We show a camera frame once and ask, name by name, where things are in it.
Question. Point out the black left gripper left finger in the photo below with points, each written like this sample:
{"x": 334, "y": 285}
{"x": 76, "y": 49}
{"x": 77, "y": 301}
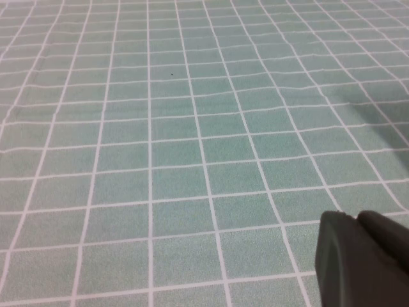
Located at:
{"x": 345, "y": 272}

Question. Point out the green white checked tablecloth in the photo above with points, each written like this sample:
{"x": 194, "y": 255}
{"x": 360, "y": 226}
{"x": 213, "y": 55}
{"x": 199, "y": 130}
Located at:
{"x": 128, "y": 144}

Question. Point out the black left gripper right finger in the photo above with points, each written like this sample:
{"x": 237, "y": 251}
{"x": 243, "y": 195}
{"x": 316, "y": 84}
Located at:
{"x": 386, "y": 236}

